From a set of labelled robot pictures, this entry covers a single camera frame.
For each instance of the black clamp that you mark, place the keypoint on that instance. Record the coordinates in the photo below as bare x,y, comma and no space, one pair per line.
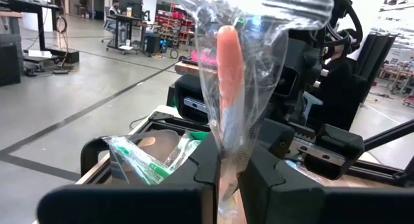
85,156

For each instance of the pink box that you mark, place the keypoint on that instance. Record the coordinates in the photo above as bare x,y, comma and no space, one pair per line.
203,59

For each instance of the shelf with red bins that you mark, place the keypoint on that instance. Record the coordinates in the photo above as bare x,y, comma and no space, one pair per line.
176,23

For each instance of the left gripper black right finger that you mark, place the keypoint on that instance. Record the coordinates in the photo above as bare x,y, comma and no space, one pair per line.
307,208

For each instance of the green toothbrush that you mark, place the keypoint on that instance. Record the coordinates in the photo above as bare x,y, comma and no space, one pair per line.
142,165
184,149

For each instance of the black box with silver plate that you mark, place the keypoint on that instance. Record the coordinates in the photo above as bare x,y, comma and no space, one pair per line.
191,88

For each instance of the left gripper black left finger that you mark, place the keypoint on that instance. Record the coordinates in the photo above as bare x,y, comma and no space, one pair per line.
129,204

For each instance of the office chair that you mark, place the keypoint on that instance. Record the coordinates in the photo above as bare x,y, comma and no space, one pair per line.
108,26

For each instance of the black waste bin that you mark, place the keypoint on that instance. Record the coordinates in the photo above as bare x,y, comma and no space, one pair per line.
153,42

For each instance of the person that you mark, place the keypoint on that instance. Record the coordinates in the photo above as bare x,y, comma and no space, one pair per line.
116,13

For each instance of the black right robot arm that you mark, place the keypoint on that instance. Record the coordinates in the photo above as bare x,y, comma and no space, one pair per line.
343,94

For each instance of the wooden bench blue legs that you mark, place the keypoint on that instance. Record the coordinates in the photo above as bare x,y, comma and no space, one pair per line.
191,68

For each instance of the grey plastic bin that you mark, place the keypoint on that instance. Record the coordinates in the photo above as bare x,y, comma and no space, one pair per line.
118,169

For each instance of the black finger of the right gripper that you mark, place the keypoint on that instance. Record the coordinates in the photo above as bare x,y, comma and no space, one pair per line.
352,152
276,138

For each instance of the black standing desk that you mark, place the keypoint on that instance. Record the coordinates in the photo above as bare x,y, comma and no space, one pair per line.
129,18

